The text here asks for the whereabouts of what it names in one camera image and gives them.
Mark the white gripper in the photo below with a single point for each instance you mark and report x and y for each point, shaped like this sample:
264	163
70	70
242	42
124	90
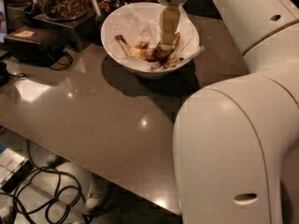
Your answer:
170	17

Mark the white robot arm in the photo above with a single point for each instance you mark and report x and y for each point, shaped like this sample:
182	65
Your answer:
231	138

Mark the white paper bowl liner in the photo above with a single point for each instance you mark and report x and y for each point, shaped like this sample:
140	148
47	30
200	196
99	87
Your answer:
134	25

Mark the white ceramic bowl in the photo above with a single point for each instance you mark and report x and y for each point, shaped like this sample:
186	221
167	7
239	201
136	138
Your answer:
149	70

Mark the banana peel scrap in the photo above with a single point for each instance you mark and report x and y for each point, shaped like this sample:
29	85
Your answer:
171	63

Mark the dark metal stand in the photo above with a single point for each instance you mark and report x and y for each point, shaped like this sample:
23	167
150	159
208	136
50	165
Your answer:
80	33

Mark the glass jar of nuts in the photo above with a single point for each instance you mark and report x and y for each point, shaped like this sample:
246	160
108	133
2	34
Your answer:
63	10

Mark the black box device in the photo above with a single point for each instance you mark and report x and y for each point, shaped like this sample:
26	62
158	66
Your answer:
36	46

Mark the white shoe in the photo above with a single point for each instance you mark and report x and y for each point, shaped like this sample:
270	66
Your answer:
97	194

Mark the white floor box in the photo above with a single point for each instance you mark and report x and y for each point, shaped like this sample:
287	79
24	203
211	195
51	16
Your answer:
13	169

